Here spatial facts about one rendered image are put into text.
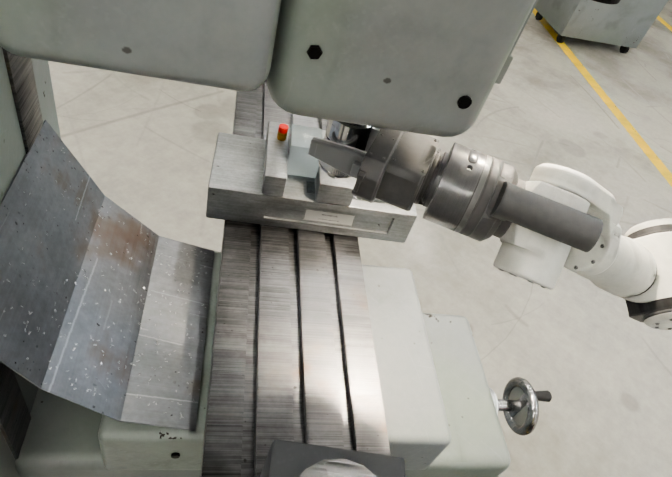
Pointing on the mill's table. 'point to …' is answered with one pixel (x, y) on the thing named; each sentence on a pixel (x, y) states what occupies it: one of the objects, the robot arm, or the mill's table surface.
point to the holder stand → (327, 462)
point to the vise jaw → (333, 189)
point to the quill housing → (397, 46)
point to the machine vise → (289, 194)
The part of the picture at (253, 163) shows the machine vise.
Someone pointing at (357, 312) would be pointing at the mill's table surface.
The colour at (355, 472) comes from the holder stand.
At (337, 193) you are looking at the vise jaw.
